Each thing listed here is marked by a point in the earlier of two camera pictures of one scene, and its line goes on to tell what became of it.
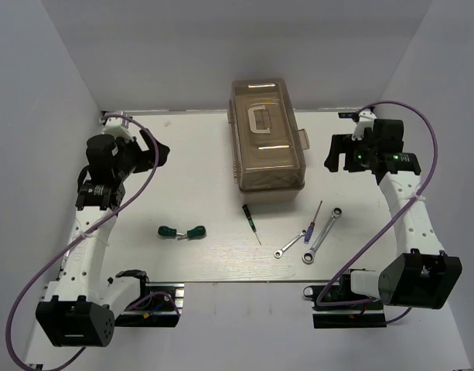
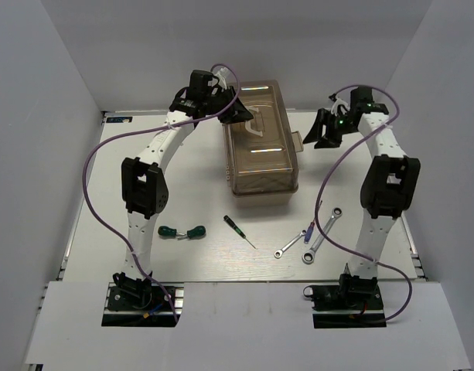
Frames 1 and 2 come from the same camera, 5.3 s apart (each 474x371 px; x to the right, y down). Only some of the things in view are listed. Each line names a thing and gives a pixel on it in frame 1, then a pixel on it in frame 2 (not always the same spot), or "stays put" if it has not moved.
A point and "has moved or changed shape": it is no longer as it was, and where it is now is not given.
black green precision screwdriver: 246,211 -> 227,219
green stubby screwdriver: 196,233 stays put
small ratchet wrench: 277,254 stays put
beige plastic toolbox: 267,145 has moved or changed shape
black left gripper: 147,158 -> 237,113
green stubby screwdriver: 167,231 stays put
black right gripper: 342,144 -> 330,140
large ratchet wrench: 308,256 stays put
